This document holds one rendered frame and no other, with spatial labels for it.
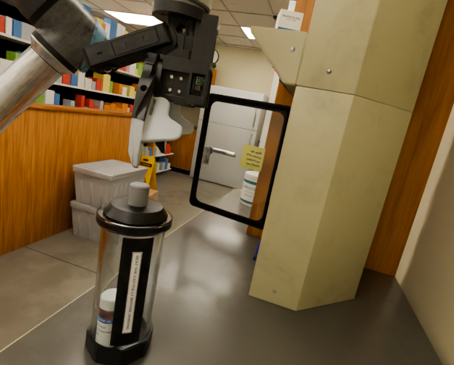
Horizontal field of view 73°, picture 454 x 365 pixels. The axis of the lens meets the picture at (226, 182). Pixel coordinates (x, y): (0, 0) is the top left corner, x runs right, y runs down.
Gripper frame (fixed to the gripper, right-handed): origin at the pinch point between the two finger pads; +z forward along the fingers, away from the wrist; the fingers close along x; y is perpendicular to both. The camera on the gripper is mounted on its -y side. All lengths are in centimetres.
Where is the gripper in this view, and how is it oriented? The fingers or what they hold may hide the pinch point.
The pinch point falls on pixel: (145, 159)
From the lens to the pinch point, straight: 44.9
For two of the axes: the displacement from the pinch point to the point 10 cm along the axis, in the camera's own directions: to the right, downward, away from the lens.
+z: -1.8, 9.6, 2.1
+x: 0.2, -2.1, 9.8
